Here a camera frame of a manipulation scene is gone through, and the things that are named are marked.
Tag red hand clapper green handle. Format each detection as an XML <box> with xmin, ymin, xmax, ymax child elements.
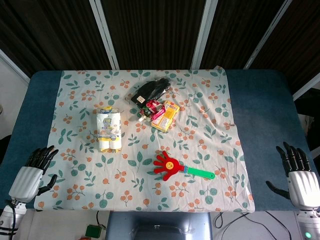
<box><xmin>152</xmin><ymin>150</ymin><xmax>216</xmax><ymax>182</ymax></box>

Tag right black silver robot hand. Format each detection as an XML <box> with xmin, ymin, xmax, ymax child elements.
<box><xmin>265</xmin><ymin>141</ymin><xmax>320</xmax><ymax>211</ymax></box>

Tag short black floor cable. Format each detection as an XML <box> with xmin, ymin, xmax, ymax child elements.
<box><xmin>95</xmin><ymin>211</ymin><xmax>107</xmax><ymax>230</ymax></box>

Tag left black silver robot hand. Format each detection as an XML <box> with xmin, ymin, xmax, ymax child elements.
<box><xmin>8</xmin><ymin>145</ymin><xmax>60</xmax><ymax>203</ymax></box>

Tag white partition frame post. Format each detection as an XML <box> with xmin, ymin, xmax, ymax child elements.
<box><xmin>291</xmin><ymin>78</ymin><xmax>320</xmax><ymax>101</ymax></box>
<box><xmin>89</xmin><ymin>0</ymin><xmax>120</xmax><ymax>70</ymax></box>
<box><xmin>0</xmin><ymin>49</ymin><xmax>31</xmax><ymax>85</ymax></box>
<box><xmin>190</xmin><ymin>0</ymin><xmax>219</xmax><ymax>70</ymax></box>
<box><xmin>243</xmin><ymin>0</ymin><xmax>293</xmax><ymax>70</ymax></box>

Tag yellow snack box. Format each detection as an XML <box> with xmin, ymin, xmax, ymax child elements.
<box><xmin>150</xmin><ymin>99</ymin><xmax>181</xmax><ymax>133</ymax></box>

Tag green box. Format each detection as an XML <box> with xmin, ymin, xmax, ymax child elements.
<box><xmin>84</xmin><ymin>224</ymin><xmax>103</xmax><ymax>238</ymax></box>

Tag black gloves in plastic bag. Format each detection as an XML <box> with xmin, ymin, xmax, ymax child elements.
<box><xmin>124</xmin><ymin>77</ymin><xmax>173</xmax><ymax>107</ymax></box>

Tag white yellow trash bag pack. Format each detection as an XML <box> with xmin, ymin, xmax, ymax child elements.
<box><xmin>96</xmin><ymin>106</ymin><xmax>123</xmax><ymax>154</ymax></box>

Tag pink snack wrapper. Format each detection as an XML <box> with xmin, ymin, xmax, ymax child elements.
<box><xmin>151</xmin><ymin>104</ymin><xmax>167</xmax><ymax>122</ymax></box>

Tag red green drink pouch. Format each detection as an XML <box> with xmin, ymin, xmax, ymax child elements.
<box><xmin>136</xmin><ymin>99</ymin><xmax>163</xmax><ymax>123</ymax></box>

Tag long black floor cable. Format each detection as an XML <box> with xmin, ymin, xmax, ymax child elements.
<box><xmin>213</xmin><ymin>211</ymin><xmax>292</xmax><ymax>240</ymax></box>

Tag floral leaf print tablecloth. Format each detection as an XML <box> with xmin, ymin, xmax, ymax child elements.
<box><xmin>33</xmin><ymin>66</ymin><xmax>256</xmax><ymax>213</ymax></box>

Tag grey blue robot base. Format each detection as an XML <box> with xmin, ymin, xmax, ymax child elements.
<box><xmin>105</xmin><ymin>211</ymin><xmax>214</xmax><ymax>240</ymax></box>

